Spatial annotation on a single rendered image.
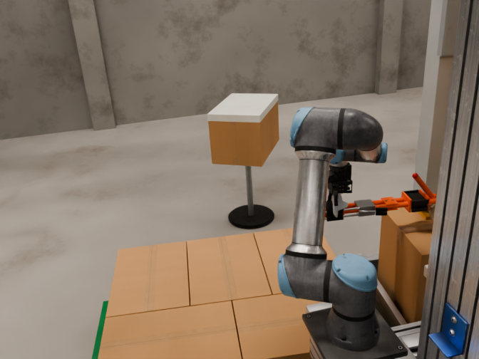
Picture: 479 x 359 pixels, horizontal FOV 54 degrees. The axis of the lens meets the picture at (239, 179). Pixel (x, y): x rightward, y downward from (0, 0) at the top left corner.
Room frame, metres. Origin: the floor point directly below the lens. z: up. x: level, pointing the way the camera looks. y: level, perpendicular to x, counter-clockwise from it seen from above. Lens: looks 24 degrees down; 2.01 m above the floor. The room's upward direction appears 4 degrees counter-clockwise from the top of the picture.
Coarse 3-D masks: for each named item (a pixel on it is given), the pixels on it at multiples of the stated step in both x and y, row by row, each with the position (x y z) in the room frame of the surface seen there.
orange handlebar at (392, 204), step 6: (384, 198) 1.74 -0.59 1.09; (390, 198) 1.74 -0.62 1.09; (396, 198) 1.74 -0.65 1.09; (402, 198) 1.74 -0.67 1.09; (348, 204) 1.72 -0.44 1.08; (354, 204) 1.72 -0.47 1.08; (378, 204) 1.70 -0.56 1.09; (384, 204) 1.69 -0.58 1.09; (390, 204) 1.69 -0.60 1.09; (396, 204) 1.69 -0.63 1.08; (402, 204) 1.69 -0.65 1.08; (348, 210) 1.68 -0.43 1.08; (354, 210) 1.68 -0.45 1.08; (390, 210) 1.69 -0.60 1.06
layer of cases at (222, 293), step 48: (192, 240) 2.41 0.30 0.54; (240, 240) 2.38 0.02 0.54; (288, 240) 2.34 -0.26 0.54; (144, 288) 1.98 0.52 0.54; (192, 288) 1.95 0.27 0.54; (240, 288) 1.92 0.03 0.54; (144, 336) 1.63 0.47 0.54; (192, 336) 1.61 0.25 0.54; (240, 336) 1.59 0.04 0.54; (288, 336) 1.57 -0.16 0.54
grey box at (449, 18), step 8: (448, 0) 2.66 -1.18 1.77; (456, 0) 2.67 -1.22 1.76; (448, 8) 2.66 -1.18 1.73; (456, 8) 2.67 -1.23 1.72; (448, 16) 2.66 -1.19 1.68; (456, 16) 2.67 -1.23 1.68; (448, 24) 2.66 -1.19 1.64; (456, 24) 2.67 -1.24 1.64; (440, 32) 2.70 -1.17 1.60; (448, 32) 2.66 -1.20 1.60; (440, 40) 2.69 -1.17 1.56; (448, 40) 2.66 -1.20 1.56; (440, 48) 2.68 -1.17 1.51; (448, 48) 2.66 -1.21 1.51
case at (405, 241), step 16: (400, 208) 1.90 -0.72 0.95; (384, 224) 1.88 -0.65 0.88; (400, 224) 1.76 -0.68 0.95; (416, 224) 1.75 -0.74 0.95; (432, 224) 1.74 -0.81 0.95; (384, 240) 1.87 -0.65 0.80; (400, 240) 1.71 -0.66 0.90; (416, 240) 1.63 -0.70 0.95; (384, 256) 1.85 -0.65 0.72; (400, 256) 1.70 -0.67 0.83; (416, 256) 1.56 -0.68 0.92; (384, 272) 1.84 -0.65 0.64; (400, 272) 1.68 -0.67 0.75; (416, 272) 1.55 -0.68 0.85; (384, 288) 1.83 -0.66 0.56; (400, 288) 1.67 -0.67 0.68; (416, 288) 1.53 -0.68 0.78; (400, 304) 1.66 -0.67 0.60; (416, 304) 1.52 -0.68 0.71; (416, 320) 1.52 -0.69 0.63
